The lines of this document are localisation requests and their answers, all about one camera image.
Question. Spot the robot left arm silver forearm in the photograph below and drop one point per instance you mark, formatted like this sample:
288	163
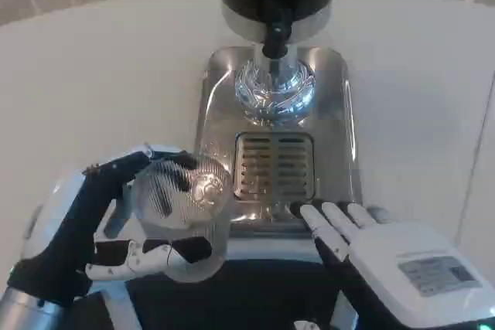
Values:
27	310

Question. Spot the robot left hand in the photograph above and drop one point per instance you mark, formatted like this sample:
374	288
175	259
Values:
58	237

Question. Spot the slotted steel tray grid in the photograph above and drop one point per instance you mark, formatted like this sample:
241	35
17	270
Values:
276	165

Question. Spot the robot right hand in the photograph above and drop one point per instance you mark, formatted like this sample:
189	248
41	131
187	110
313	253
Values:
386	252

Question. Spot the steel drip tray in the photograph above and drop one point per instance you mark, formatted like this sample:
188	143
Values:
332	121

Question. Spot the black dispenser tap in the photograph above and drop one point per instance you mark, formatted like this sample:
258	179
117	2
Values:
277	32

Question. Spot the clear ribbed glass cup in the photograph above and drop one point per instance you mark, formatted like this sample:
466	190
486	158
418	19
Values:
193	206

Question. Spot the robot torso black and silver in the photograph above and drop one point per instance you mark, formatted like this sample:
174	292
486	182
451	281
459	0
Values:
239	295

